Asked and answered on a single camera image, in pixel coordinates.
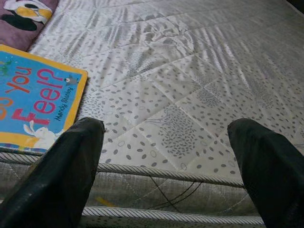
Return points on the blue yellow children's book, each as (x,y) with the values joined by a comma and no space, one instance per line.
(35,95)

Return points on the white quilted mattress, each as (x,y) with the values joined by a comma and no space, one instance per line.
(178,83)

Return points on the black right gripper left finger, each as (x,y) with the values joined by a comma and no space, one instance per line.
(52,185)

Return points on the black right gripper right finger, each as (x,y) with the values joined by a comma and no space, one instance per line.
(278,185)

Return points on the purple cartoon print blanket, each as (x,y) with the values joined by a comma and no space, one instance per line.
(14,35)

